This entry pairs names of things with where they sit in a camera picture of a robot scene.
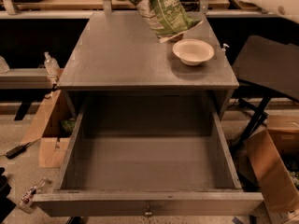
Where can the low grey shelf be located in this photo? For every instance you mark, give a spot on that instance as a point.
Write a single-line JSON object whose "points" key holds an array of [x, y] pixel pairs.
{"points": [[27, 78]]}

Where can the left cardboard box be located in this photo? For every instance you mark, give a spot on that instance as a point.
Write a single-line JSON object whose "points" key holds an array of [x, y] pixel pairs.
{"points": [[46, 128]]}

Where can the open grey top drawer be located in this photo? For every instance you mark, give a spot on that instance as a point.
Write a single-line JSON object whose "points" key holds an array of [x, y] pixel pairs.
{"points": [[128, 151]]}

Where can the wooden workbench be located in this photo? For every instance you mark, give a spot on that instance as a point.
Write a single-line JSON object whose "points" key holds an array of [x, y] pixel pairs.
{"points": [[95, 5]]}

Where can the green jalapeno chip bag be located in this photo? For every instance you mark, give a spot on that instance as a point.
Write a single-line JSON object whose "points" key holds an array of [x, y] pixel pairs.
{"points": [[166, 18]]}

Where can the patterned drink can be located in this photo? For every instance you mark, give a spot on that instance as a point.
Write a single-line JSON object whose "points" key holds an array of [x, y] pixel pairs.
{"points": [[177, 38]]}

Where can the white pump dispenser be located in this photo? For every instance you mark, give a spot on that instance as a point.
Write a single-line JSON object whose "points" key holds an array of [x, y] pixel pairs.
{"points": [[225, 47]]}

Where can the black power adapter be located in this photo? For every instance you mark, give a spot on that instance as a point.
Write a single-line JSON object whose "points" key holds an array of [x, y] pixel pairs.
{"points": [[14, 152]]}

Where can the metal drawer knob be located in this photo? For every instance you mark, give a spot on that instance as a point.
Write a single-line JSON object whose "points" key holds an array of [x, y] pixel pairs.
{"points": [[148, 212]]}

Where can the grey cabinet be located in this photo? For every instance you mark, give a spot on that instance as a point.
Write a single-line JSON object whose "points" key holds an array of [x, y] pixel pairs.
{"points": [[119, 51]]}

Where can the plastic bottle on floor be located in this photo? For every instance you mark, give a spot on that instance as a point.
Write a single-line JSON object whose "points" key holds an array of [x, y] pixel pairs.
{"points": [[26, 201]]}

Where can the right cardboard box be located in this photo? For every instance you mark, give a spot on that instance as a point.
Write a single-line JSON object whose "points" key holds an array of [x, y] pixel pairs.
{"points": [[265, 150]]}

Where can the white paper bowl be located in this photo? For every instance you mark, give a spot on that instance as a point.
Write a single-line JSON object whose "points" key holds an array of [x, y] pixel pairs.
{"points": [[193, 52]]}

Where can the clear bottle on shelf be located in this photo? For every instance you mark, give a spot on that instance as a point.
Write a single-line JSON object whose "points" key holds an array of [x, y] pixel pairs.
{"points": [[51, 64]]}

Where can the cardboard box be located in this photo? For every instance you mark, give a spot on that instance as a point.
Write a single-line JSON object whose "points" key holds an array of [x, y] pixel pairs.
{"points": [[46, 128], [265, 150]]}

